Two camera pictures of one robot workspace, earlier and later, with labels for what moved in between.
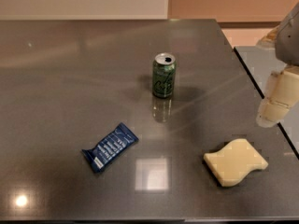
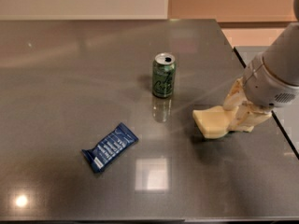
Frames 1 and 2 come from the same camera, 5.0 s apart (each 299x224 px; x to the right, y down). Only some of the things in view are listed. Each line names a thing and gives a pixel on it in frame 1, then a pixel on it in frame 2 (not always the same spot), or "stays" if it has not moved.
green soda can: x=163 y=75 stays
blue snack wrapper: x=110 y=147 stays
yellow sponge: x=234 y=161 to x=214 y=121
